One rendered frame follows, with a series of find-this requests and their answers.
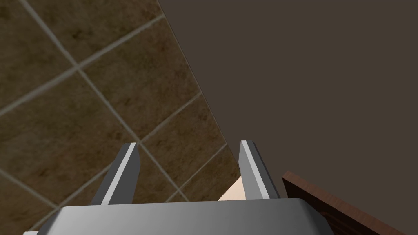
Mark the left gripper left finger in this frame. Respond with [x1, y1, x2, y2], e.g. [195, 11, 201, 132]
[91, 142, 141, 206]

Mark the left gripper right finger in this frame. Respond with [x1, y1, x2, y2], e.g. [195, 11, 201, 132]
[238, 140, 281, 200]

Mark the dark brown wooden furniture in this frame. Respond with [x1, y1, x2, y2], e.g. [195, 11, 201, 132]
[282, 170, 407, 235]

